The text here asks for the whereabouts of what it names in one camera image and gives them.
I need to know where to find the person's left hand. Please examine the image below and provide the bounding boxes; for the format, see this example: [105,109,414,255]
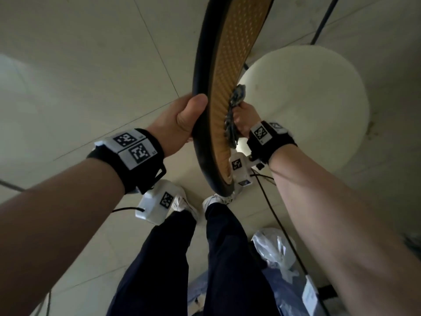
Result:
[146,93,209,158]

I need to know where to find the person's right hand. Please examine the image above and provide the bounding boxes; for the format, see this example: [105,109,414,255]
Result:
[232,101,262,139]

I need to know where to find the blue patterned cleaning cloth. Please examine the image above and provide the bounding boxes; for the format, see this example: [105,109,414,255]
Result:
[224,84,246,148]

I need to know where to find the person's right forearm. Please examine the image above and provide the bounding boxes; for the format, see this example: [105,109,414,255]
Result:
[269,144,421,316]

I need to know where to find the person's left forearm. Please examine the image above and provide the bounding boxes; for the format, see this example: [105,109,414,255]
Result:
[0,158,125,316]

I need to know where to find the person's left white shoe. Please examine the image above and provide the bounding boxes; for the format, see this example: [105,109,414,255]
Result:
[171,194,200,221]

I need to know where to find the person's white shoe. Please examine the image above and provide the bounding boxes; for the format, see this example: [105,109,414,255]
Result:
[201,192,236,214]
[171,194,200,221]

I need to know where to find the person's right white shoe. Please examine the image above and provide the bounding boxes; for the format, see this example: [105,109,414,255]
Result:
[201,192,236,214]

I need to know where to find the person's dark trousers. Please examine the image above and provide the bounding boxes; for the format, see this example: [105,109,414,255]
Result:
[106,202,280,316]

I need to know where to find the black right wristband with markers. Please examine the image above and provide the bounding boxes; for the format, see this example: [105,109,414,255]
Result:
[246,120,298,165]

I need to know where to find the black wristband with markers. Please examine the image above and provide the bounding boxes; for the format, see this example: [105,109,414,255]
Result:
[86,128,167,194]
[246,120,298,165]

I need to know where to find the white right wrist tracker box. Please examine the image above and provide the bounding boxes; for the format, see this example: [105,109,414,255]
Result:
[229,151,260,188]

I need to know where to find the white wrist tracker box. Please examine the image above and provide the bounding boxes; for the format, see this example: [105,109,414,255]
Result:
[135,179,185,226]
[229,151,260,188]

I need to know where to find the black left wristband with markers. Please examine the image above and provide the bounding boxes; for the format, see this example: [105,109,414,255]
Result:
[86,128,167,194]

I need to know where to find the white left wrist tracker box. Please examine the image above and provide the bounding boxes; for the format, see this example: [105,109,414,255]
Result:
[135,179,185,226]

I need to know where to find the white plastic bag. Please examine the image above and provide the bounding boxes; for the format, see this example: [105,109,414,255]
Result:
[251,226,298,284]

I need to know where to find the blue plastic bag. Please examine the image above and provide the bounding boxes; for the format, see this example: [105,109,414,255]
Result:
[187,266,329,316]

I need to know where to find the black left tracker cable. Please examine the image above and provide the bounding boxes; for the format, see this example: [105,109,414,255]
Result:
[32,207,145,316]

